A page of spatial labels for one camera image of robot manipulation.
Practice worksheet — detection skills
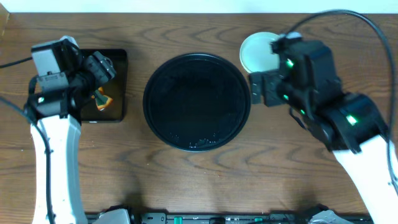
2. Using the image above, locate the green yellow sponge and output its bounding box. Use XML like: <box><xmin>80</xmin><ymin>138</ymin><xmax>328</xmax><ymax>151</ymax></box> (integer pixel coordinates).
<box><xmin>91</xmin><ymin>87</ymin><xmax>113</xmax><ymax>111</ymax></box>

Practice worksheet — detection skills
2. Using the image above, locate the light green plate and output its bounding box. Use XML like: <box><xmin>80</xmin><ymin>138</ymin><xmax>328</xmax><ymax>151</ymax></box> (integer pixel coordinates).
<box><xmin>239</xmin><ymin>32</ymin><xmax>279</xmax><ymax>73</ymax></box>

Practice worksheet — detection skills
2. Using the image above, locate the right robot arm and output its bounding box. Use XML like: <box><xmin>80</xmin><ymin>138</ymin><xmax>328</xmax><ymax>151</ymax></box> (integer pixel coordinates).
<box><xmin>249</xmin><ymin>70</ymin><xmax>397</xmax><ymax>223</ymax></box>

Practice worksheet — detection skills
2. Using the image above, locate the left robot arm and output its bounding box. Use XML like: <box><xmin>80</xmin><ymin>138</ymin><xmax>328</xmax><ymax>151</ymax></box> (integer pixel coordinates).
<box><xmin>25</xmin><ymin>49</ymin><xmax>127</xmax><ymax>223</ymax></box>

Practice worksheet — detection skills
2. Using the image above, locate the black rectangular water tray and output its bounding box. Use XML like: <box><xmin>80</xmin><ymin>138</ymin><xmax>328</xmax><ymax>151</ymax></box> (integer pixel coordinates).
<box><xmin>81</xmin><ymin>49</ymin><xmax>128</xmax><ymax>123</ymax></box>

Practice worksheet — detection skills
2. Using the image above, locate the round black tray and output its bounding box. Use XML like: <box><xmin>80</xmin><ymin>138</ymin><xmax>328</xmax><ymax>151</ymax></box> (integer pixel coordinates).
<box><xmin>142</xmin><ymin>53</ymin><xmax>251</xmax><ymax>152</ymax></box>

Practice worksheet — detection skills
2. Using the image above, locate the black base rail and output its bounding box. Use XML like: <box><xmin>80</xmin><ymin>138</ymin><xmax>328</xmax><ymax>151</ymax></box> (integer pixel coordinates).
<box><xmin>131</xmin><ymin>213</ymin><xmax>373</xmax><ymax>224</ymax></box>

